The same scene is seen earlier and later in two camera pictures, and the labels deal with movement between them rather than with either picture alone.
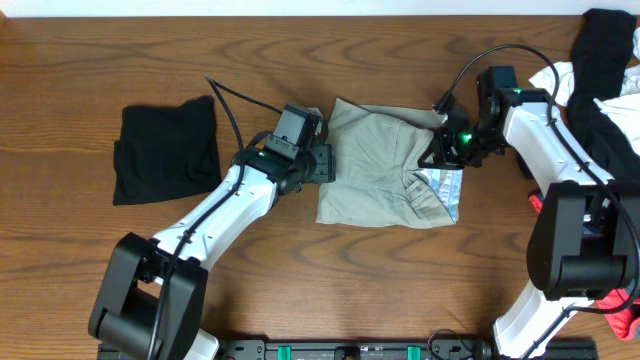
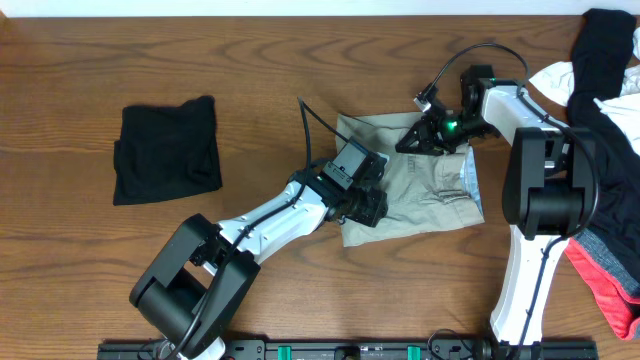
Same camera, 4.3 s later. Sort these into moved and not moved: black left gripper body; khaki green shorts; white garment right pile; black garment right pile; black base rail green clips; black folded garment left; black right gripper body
Moved: black right gripper body; khaki green shorts; black left gripper body
Not moved: black garment right pile; black folded garment left; white garment right pile; black base rail green clips
